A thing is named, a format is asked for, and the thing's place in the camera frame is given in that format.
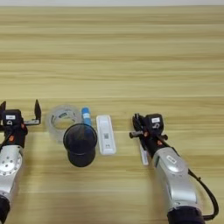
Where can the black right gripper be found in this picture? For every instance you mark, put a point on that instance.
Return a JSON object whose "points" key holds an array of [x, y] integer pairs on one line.
{"points": [[154, 141]]}

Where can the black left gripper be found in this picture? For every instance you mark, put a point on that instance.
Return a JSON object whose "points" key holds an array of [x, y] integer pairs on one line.
{"points": [[17, 134]]}

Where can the white marker with black cap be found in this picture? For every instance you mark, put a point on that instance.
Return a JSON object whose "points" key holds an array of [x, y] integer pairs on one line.
{"points": [[144, 156]]}

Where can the black mesh pen cup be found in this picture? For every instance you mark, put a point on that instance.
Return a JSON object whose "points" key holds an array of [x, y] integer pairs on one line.
{"points": [[80, 154]]}

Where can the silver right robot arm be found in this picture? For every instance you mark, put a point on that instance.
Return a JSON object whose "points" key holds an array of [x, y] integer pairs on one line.
{"points": [[175, 180]]}

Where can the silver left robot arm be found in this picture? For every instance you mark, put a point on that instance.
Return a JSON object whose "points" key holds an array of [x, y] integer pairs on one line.
{"points": [[8, 166]]}

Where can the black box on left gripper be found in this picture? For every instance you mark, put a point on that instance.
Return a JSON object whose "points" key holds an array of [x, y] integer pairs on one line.
{"points": [[11, 117]]}

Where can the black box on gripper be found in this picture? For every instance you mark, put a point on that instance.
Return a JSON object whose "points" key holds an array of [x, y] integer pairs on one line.
{"points": [[11, 117], [154, 122]]}

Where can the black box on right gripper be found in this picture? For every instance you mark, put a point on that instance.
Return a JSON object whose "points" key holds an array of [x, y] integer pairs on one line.
{"points": [[154, 122]]}

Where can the clear tape roll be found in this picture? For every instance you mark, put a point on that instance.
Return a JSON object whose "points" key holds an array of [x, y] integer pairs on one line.
{"points": [[52, 125]]}

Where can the white rectangular plastic device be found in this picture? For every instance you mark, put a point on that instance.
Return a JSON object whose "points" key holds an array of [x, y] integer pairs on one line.
{"points": [[106, 137]]}

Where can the blue glue stick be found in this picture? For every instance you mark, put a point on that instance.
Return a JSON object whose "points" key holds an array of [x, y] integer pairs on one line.
{"points": [[86, 115]]}

